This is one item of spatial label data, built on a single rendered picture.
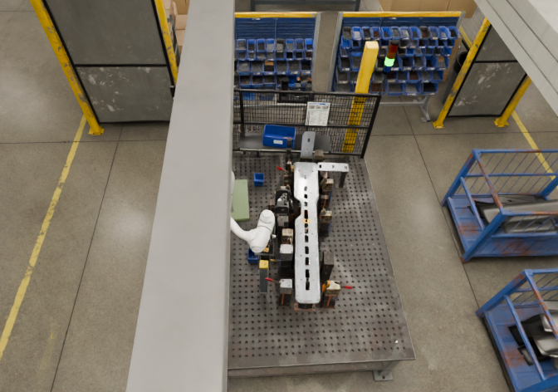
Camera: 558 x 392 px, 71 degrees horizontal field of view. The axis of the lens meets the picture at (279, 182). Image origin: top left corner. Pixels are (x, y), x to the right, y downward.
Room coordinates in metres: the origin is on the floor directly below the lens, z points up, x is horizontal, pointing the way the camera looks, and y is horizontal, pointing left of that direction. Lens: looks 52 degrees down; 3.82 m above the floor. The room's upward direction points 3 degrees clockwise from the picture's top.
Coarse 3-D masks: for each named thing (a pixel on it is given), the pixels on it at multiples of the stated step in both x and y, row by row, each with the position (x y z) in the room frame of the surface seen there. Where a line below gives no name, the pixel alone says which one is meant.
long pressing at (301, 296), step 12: (300, 168) 2.41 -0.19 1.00; (312, 168) 2.42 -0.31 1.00; (300, 180) 2.26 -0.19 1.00; (312, 180) 2.27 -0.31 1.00; (300, 192) 2.13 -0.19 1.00; (312, 192) 2.13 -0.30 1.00; (312, 204) 2.00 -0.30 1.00; (300, 216) 1.87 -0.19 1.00; (312, 216) 1.88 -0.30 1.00; (300, 228) 1.75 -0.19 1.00; (312, 228) 1.75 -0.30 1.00; (300, 240) 1.63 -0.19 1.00; (312, 240) 1.64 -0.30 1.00; (300, 252) 1.52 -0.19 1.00; (312, 252) 1.53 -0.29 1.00; (300, 264) 1.42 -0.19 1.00; (312, 264) 1.42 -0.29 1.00; (300, 276) 1.32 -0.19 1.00; (312, 276) 1.32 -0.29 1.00; (300, 288) 1.22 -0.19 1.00; (312, 288) 1.22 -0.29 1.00; (300, 300) 1.13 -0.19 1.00; (312, 300) 1.13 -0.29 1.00
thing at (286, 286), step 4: (284, 280) 1.25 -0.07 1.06; (288, 280) 1.25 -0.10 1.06; (280, 284) 1.22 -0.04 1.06; (284, 284) 1.22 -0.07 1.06; (288, 284) 1.22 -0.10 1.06; (280, 288) 1.20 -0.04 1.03; (284, 288) 1.20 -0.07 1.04; (288, 288) 1.20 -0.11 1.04; (280, 292) 1.20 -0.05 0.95; (284, 292) 1.20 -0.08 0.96; (288, 292) 1.20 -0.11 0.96; (280, 296) 1.22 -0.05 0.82; (284, 296) 1.20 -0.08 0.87; (288, 296) 1.20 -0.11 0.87; (280, 300) 1.20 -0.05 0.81; (284, 300) 1.20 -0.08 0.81; (288, 300) 1.20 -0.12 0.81; (280, 304) 1.20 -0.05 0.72; (284, 304) 1.20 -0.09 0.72; (288, 304) 1.20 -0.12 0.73
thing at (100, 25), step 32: (64, 0) 3.77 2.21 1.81; (96, 0) 3.79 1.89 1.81; (128, 0) 3.81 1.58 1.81; (160, 0) 3.81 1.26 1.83; (64, 32) 3.76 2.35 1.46; (96, 32) 3.78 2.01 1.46; (128, 32) 3.80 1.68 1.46; (160, 32) 3.82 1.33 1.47; (64, 64) 3.72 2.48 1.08; (96, 64) 3.77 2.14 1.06; (128, 64) 3.80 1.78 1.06; (160, 64) 3.83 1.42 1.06; (96, 96) 3.76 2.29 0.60; (128, 96) 3.79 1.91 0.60; (160, 96) 3.84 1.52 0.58; (96, 128) 3.72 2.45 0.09
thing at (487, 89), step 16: (480, 32) 4.14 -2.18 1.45; (496, 32) 4.18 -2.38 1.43; (480, 48) 4.16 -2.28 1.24; (496, 48) 4.19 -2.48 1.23; (464, 64) 4.16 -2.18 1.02; (480, 64) 4.19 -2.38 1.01; (496, 64) 4.21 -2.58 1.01; (512, 64) 4.23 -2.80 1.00; (464, 80) 4.17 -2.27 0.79; (480, 80) 4.20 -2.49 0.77; (496, 80) 4.24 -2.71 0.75; (512, 80) 4.25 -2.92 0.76; (528, 80) 4.24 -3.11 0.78; (448, 96) 4.18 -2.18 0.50; (464, 96) 4.19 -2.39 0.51; (480, 96) 4.23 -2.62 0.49; (496, 96) 4.25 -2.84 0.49; (512, 96) 4.25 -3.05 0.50; (448, 112) 4.17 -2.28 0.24; (464, 112) 4.21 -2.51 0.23; (480, 112) 4.25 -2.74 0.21; (496, 112) 4.26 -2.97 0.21
